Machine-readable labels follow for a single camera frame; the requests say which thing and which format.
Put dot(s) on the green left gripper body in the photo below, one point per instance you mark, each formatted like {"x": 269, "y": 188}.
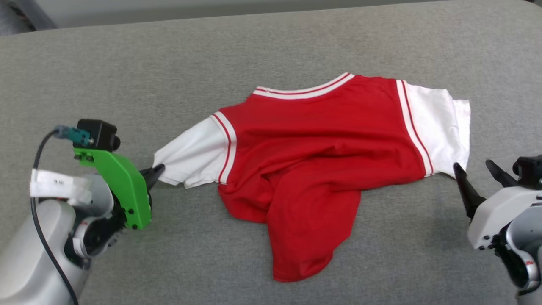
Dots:
{"x": 125, "y": 186}

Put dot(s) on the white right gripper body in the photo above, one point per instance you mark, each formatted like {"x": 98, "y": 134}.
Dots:
{"x": 491, "y": 216}

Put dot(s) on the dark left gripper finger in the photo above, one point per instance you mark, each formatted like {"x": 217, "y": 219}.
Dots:
{"x": 153, "y": 171}
{"x": 150, "y": 183}

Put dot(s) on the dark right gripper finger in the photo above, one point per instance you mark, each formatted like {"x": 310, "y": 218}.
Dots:
{"x": 470, "y": 195}
{"x": 501, "y": 177}

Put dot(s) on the red and white jersey shirt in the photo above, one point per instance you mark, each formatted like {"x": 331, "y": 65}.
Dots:
{"x": 317, "y": 161}

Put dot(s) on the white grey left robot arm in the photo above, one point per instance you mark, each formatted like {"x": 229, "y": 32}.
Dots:
{"x": 38, "y": 254}

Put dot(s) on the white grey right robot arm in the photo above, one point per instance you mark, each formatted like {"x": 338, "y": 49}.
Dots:
{"x": 525, "y": 254}

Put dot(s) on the white paper label tag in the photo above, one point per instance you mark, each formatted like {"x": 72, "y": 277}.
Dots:
{"x": 59, "y": 184}

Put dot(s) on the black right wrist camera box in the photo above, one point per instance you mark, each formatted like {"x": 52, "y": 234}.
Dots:
{"x": 529, "y": 171}

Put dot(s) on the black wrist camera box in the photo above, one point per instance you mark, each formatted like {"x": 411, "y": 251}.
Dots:
{"x": 99, "y": 133}
{"x": 529, "y": 171}

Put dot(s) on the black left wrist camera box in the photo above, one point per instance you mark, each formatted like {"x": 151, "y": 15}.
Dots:
{"x": 99, "y": 133}

